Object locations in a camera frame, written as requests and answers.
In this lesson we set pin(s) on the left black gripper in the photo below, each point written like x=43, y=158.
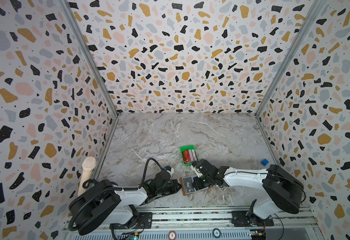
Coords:
x=175, y=183

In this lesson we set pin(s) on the small blue cube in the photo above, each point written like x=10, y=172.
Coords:
x=265, y=162

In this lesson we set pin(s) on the brown leather card holder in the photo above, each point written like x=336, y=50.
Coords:
x=197, y=185

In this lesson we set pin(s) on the beige foam microphone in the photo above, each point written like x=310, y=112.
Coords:
x=88, y=166

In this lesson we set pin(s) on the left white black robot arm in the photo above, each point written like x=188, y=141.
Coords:
x=112, y=204

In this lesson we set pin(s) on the stack of credit cards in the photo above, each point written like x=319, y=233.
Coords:
x=189, y=156

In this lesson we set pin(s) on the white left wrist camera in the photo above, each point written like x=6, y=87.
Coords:
x=169, y=169

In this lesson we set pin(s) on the aluminium mounting rail frame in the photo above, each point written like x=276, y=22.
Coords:
x=207, y=223

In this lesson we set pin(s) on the green plastic card tray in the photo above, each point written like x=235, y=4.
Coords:
x=187, y=148

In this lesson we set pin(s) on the dark green VIP credit card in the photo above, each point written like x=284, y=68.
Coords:
x=188, y=185

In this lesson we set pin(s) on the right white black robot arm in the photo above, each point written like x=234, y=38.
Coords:
x=281, y=191

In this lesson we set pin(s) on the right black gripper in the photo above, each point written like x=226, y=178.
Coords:
x=202, y=177

